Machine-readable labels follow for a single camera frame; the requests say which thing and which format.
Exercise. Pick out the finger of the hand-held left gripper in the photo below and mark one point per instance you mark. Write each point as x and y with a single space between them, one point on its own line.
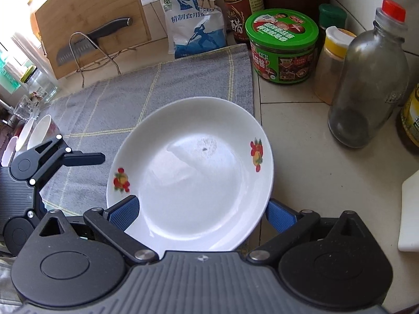
85 159
35 216

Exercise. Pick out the tall plastic wrap roll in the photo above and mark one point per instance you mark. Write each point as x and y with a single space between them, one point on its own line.
29 52

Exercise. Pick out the white bowl faint floral print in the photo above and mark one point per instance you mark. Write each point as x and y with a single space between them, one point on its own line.
42 130

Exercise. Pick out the white plastic board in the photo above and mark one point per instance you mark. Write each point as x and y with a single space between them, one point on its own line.
410 209

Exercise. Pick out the yellow lid spice jar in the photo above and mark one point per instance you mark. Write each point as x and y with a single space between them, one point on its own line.
330 68

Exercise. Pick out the green soap pump bottle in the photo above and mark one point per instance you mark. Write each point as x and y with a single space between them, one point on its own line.
8 72

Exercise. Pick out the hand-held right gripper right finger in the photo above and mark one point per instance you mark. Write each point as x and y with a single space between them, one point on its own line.
280 217

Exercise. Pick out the clear drinking glass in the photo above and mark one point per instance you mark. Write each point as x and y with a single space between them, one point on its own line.
24 108

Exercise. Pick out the green lid spice jar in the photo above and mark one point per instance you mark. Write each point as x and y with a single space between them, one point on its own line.
332 14

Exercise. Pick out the green lid sauce jar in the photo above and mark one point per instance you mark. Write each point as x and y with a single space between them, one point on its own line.
281 49

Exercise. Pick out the blue grey checked towel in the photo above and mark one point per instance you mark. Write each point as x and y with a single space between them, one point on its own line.
108 104

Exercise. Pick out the white bowl pink floral print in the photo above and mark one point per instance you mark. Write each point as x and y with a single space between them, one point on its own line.
7 150

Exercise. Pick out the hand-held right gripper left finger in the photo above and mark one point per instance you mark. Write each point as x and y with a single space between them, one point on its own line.
126 211

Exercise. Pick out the clear glass bottle red cap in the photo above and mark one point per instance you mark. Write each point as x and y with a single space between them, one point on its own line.
366 88

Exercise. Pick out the bamboo cutting board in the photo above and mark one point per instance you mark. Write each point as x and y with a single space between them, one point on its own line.
81 6

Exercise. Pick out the white plate small dark speck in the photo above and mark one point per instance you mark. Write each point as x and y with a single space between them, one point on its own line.
196 186

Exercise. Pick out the dark vinegar bottle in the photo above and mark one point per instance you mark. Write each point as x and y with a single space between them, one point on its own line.
239 6

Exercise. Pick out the yellow label oil bottle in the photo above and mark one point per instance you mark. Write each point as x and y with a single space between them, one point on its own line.
410 117

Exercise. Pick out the glass jar black lid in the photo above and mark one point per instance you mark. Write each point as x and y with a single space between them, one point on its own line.
42 85

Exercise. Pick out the blue white salt bag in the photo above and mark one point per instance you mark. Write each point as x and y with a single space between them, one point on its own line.
196 29

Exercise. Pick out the plain white bowl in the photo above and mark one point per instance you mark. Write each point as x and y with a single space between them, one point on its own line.
24 134

